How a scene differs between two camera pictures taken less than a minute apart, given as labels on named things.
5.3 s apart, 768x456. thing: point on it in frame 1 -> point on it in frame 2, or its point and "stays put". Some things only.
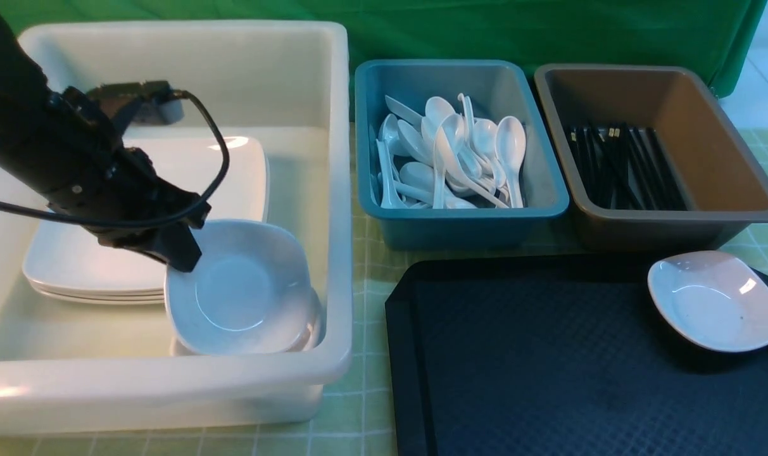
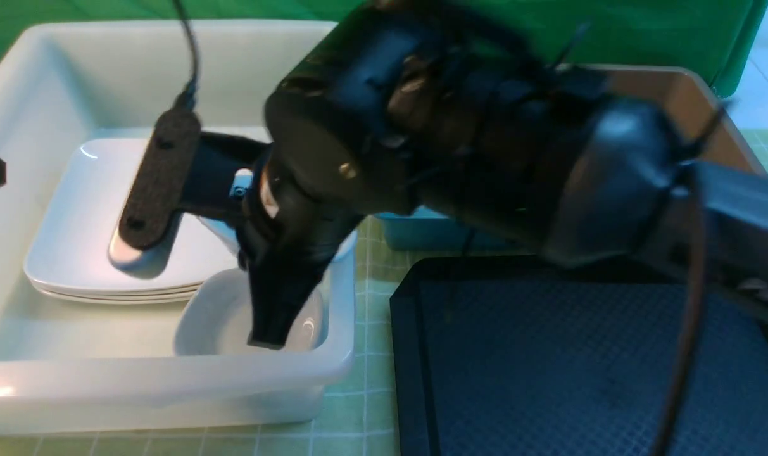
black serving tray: [566, 357] stays put
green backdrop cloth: [718, 33] stays put
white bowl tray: [717, 300] -> [346, 257]
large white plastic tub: [54, 365] stays put
